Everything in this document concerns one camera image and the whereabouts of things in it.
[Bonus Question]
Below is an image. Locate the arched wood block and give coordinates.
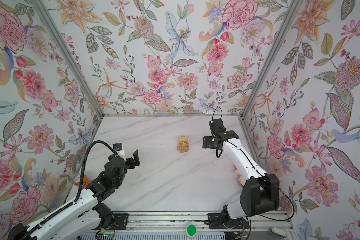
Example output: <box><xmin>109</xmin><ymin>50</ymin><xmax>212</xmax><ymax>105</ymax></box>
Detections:
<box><xmin>179</xmin><ymin>137</ymin><xmax>189</xmax><ymax>143</ymax></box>

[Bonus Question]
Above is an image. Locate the printed wood block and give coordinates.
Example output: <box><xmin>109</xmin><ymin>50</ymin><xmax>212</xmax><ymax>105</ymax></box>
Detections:
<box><xmin>178</xmin><ymin>141</ymin><xmax>189</xmax><ymax>148</ymax></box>

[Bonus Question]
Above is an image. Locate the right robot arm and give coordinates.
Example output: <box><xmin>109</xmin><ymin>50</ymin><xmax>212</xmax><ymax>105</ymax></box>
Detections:
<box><xmin>203</xmin><ymin>119</ymin><xmax>283</xmax><ymax>229</ymax></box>

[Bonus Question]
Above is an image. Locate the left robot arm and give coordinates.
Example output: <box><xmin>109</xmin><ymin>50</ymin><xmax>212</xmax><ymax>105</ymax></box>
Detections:
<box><xmin>8</xmin><ymin>141</ymin><xmax>140</xmax><ymax>240</ymax></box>

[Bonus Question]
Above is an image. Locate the pink plush toy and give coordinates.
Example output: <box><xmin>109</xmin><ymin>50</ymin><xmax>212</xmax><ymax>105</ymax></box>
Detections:
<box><xmin>233</xmin><ymin>166</ymin><xmax>245</xmax><ymax>185</ymax></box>

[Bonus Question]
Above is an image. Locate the green round button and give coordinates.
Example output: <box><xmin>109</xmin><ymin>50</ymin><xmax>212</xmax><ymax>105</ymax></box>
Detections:
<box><xmin>186</xmin><ymin>224</ymin><xmax>197</xmax><ymax>238</ymax></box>

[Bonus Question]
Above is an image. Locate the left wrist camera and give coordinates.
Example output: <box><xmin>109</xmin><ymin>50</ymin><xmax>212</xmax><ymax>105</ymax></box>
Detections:
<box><xmin>113</xmin><ymin>143</ymin><xmax>126</xmax><ymax>160</ymax></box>

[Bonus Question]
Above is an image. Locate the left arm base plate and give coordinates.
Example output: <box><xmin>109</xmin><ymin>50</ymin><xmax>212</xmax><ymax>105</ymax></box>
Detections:
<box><xmin>96</xmin><ymin>213</ymin><xmax>130</xmax><ymax>230</ymax></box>

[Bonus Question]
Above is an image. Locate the right corner aluminium post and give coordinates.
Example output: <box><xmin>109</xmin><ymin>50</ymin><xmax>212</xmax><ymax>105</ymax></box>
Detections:
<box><xmin>241</xmin><ymin>1</ymin><xmax>303</xmax><ymax>120</ymax></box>

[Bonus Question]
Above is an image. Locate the corner aluminium post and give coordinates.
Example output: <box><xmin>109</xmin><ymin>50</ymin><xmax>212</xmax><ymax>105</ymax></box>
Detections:
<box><xmin>241</xmin><ymin>1</ymin><xmax>303</xmax><ymax>120</ymax></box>
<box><xmin>31</xmin><ymin>0</ymin><xmax>105</xmax><ymax>120</ymax></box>

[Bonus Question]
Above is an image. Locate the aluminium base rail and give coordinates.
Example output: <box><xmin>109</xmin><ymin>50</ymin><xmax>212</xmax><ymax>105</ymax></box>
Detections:
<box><xmin>80</xmin><ymin>212</ymin><xmax>297</xmax><ymax>240</ymax></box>

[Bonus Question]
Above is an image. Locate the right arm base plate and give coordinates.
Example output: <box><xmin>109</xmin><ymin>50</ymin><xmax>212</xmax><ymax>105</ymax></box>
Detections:
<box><xmin>204</xmin><ymin>213</ymin><xmax>250</xmax><ymax>231</ymax></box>

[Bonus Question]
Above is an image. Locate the white device on rail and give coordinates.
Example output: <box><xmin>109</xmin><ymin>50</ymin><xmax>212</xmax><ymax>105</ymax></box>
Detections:
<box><xmin>270</xmin><ymin>227</ymin><xmax>287</xmax><ymax>238</ymax></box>

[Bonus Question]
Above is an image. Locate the left corner aluminium post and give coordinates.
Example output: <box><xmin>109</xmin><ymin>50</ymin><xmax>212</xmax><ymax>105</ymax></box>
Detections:
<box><xmin>31</xmin><ymin>0</ymin><xmax>105</xmax><ymax>120</ymax></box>

